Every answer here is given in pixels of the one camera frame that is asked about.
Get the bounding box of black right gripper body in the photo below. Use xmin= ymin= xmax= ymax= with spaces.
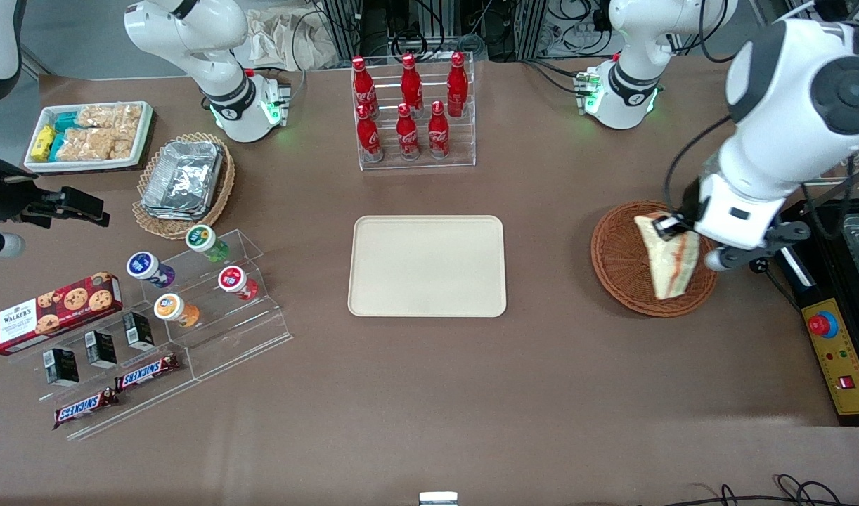
xmin=0 ymin=151 xmax=38 ymax=230

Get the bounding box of triangular sandwich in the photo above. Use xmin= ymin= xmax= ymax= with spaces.
xmin=633 ymin=213 xmax=702 ymax=301

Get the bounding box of round brown wicker basket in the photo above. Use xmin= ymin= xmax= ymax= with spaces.
xmin=590 ymin=201 xmax=720 ymax=318

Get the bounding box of oval light wicker basket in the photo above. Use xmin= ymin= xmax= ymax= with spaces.
xmin=132 ymin=132 xmax=236 ymax=240

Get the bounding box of white rectangular snack tray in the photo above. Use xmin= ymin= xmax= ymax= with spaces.
xmin=23 ymin=101 xmax=155 ymax=174

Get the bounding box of beige plastic tray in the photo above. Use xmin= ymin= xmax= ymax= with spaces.
xmin=347 ymin=215 xmax=508 ymax=318

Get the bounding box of clear bag of crackers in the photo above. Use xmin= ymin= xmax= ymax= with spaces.
xmin=77 ymin=104 xmax=143 ymax=130
xmin=56 ymin=128 xmax=115 ymax=162
xmin=110 ymin=126 xmax=139 ymax=160

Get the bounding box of yellow snack packet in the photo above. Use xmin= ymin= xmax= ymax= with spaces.
xmin=30 ymin=125 xmax=57 ymax=163

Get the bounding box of purple lidded cup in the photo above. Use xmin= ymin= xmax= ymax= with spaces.
xmin=126 ymin=251 xmax=176 ymax=290

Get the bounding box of red Walkers cookie box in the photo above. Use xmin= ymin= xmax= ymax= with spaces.
xmin=0 ymin=272 xmax=124 ymax=357

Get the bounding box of stack of foil trays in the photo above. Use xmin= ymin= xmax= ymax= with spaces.
xmin=141 ymin=141 xmax=224 ymax=221

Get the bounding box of black countertop appliance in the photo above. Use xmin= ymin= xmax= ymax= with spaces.
xmin=767 ymin=199 xmax=859 ymax=428

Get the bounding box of green lidded cup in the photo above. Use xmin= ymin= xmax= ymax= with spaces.
xmin=186 ymin=224 xmax=231 ymax=264

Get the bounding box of orange lidded cup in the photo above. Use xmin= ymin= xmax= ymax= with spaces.
xmin=153 ymin=293 xmax=201 ymax=330

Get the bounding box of small black carton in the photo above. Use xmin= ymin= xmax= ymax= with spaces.
xmin=122 ymin=312 xmax=155 ymax=353
xmin=84 ymin=330 xmax=119 ymax=370
xmin=43 ymin=348 xmax=81 ymax=388

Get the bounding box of red lidded cup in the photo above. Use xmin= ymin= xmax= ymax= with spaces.
xmin=217 ymin=266 xmax=260 ymax=302

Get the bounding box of yellow control box red button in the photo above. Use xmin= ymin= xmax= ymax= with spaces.
xmin=801 ymin=298 xmax=859 ymax=417

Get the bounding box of Snickers chocolate bar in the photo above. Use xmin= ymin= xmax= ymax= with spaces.
xmin=53 ymin=389 xmax=120 ymax=430
xmin=115 ymin=353 xmax=181 ymax=393

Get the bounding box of clear acrylic stepped snack stand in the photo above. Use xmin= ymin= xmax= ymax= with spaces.
xmin=8 ymin=309 xmax=200 ymax=442

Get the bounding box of clear acrylic stepped cup stand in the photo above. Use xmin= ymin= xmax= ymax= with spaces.
xmin=140 ymin=228 xmax=294 ymax=382

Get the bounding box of clear acrylic bottle rack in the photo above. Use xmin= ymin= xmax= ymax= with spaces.
xmin=351 ymin=52 xmax=477 ymax=171

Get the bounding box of red cola bottle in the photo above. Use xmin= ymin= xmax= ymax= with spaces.
xmin=351 ymin=56 xmax=380 ymax=119
xmin=446 ymin=51 xmax=470 ymax=119
xmin=427 ymin=100 xmax=451 ymax=160
xmin=356 ymin=104 xmax=385 ymax=163
xmin=396 ymin=103 xmax=422 ymax=162
xmin=400 ymin=53 xmax=425 ymax=113

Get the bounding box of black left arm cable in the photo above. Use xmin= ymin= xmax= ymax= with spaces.
xmin=664 ymin=115 xmax=734 ymax=220

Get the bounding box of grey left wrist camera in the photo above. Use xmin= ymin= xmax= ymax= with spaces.
xmin=704 ymin=223 xmax=812 ymax=273

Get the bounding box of black power cable with plug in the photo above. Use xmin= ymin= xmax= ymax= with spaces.
xmin=748 ymin=254 xmax=803 ymax=311

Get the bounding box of black background equipment frame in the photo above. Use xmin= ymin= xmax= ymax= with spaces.
xmin=316 ymin=0 xmax=614 ymax=64

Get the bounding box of black cable at table edge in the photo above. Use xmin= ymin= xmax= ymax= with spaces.
xmin=640 ymin=474 xmax=859 ymax=506

